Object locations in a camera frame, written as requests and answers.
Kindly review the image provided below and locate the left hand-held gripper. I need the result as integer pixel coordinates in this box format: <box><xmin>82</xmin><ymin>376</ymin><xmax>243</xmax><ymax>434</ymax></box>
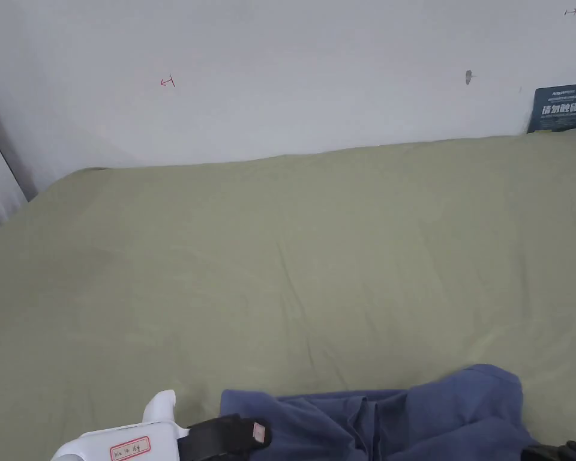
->
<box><xmin>50</xmin><ymin>389</ymin><xmax>274</xmax><ymax>461</ymax></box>

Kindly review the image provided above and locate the dark blue shirt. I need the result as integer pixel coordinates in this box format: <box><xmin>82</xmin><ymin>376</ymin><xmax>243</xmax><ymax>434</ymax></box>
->
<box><xmin>219</xmin><ymin>363</ymin><xmax>541</xmax><ymax>461</ymax></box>

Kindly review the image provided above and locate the bed with pale green sheet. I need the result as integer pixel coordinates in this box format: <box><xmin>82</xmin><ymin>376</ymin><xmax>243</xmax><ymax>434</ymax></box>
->
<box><xmin>0</xmin><ymin>128</ymin><xmax>576</xmax><ymax>461</ymax></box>

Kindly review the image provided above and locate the dark blue sign card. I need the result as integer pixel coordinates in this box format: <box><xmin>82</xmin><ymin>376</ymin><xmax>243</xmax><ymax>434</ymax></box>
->
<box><xmin>526</xmin><ymin>82</ymin><xmax>576</xmax><ymax>134</ymax></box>

